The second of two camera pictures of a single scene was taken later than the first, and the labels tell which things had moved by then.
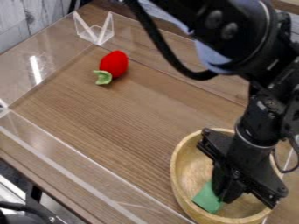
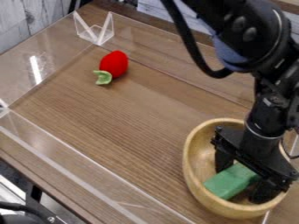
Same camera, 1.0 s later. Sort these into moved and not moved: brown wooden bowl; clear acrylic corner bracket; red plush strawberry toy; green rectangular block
Moved: green rectangular block; brown wooden bowl
Not moved: red plush strawberry toy; clear acrylic corner bracket
